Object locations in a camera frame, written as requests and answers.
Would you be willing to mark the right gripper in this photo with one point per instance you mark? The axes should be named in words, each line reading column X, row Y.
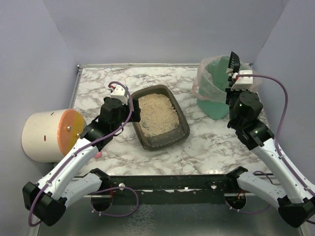
column 230, row 91

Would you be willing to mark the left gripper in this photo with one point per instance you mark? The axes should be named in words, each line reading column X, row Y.
column 135, row 112

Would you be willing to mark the litter clump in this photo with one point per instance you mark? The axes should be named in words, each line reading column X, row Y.
column 229, row 72

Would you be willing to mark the dark grey litter box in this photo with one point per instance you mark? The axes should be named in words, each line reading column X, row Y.
column 164, row 140

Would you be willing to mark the black litter scoop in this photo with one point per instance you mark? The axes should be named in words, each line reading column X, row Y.
column 234, row 63

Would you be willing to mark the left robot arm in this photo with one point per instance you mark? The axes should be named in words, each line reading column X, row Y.
column 48, row 199

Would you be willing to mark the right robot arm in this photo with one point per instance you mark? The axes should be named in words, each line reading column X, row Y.
column 295, row 197

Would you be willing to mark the beige cat litter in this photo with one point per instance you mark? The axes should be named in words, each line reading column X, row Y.
column 158, row 116

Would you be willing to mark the green trash bin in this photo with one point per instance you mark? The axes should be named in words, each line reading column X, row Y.
column 210, row 84

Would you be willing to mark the clear plastic bin liner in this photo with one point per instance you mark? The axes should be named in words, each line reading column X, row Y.
column 220, row 75

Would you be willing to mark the small pink object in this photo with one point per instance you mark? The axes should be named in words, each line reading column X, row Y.
column 98, row 155

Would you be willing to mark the cream cylinder with orange lid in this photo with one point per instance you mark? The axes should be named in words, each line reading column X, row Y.
column 48, row 136

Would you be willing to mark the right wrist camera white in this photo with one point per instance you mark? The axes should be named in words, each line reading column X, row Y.
column 242, row 80

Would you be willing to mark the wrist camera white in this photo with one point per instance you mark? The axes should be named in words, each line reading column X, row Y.
column 242, row 80
column 119, row 93

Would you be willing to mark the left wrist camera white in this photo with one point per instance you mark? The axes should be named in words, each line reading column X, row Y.
column 119, row 93

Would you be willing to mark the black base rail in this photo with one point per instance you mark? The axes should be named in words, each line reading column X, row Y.
column 169, row 189

